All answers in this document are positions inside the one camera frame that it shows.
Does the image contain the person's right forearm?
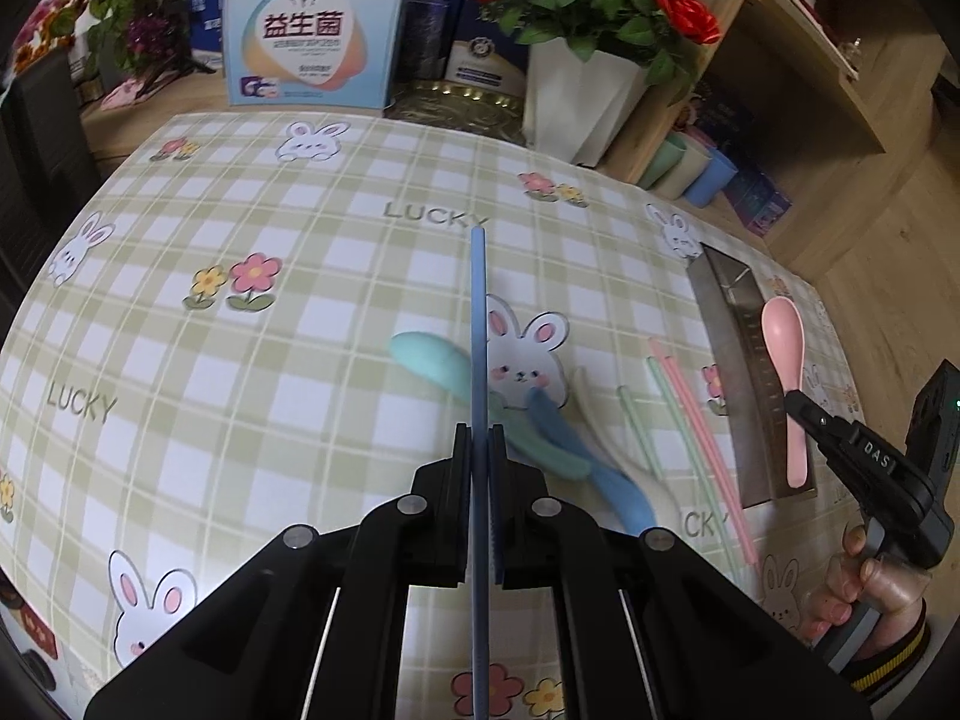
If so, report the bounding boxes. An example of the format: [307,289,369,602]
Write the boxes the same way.
[847,600,935,695]

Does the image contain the red rose plant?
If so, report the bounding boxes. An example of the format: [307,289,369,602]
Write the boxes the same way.
[435,0,725,83]

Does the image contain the blue chopstick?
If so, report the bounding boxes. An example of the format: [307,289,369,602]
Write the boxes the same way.
[470,225,492,720]

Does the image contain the checked bunny tablecloth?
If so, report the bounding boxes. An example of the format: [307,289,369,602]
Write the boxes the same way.
[0,111,863,720]

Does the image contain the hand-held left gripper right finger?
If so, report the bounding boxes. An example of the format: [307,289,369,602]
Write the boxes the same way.
[487,424,875,720]

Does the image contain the dark blue white-label box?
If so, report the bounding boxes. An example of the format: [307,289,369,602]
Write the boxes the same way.
[446,0,530,91]

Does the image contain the light blue product box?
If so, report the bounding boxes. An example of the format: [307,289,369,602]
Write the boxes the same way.
[223,0,417,110]

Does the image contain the large dark blue carton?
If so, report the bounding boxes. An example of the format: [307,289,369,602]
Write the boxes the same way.
[675,79,755,158]

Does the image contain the teal spoon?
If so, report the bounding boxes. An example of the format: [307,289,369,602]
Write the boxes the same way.
[388,331,488,410]

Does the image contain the wooden shelf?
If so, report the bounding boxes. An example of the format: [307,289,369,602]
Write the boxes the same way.
[600,0,950,188]

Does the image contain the person's right hand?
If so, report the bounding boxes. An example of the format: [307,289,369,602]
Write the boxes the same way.
[804,523,931,661]

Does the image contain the blue spoon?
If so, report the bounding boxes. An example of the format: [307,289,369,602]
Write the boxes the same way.
[523,384,659,539]

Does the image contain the floral cloth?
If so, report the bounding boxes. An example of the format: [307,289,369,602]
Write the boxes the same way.
[11,0,95,72]

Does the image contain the metal tray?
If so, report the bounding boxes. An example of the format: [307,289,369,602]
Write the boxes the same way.
[688,244,818,509]

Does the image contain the cream spoon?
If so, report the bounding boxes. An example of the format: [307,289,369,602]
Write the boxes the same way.
[571,367,653,496]

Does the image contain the small dark blue carton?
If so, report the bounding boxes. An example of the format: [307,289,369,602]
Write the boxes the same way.
[724,165,792,237]

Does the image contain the green chopstick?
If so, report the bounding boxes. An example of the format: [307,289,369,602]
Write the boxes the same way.
[616,386,665,479]
[649,351,742,582]

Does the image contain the green cup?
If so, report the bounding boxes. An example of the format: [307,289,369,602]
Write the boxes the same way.
[637,133,687,192]

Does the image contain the dark patterned box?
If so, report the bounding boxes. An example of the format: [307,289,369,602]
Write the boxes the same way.
[409,0,466,83]

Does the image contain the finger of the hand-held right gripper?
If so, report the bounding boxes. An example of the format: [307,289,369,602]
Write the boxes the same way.
[782,388,837,440]

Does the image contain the purple flower plant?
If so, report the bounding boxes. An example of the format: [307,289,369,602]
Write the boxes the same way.
[64,0,211,83]

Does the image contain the black chair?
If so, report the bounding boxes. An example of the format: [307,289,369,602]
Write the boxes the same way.
[0,52,102,293]

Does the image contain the pink bunny item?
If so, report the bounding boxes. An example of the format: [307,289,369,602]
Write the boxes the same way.
[101,79,162,110]

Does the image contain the gold round tray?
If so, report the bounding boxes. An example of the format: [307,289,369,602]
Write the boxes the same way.
[386,79,526,140]

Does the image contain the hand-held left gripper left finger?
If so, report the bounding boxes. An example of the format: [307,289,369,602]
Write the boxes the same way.
[84,424,475,720]

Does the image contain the blue and white box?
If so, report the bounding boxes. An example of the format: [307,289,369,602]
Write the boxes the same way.
[187,0,226,72]

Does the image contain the pink spoon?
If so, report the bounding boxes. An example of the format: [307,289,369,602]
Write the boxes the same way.
[761,296,812,488]

